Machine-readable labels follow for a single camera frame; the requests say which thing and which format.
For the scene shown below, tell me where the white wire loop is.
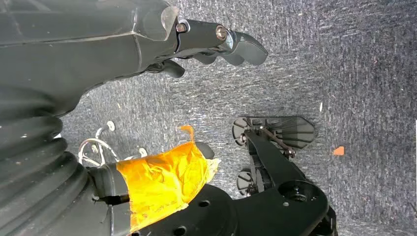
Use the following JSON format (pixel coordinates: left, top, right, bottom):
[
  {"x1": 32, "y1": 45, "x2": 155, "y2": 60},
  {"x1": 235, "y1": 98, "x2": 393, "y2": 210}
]
[{"x1": 78, "y1": 121, "x2": 148, "y2": 168}]

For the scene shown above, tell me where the orange tape wrap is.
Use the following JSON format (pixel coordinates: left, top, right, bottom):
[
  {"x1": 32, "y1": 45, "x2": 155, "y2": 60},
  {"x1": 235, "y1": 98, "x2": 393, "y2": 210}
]
[{"x1": 116, "y1": 125, "x2": 221, "y2": 233}]

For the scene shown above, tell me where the ribbed grey left arm sleeve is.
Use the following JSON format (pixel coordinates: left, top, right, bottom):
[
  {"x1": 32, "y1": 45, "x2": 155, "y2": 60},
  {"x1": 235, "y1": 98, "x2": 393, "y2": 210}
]
[{"x1": 0, "y1": 116, "x2": 95, "y2": 236}]

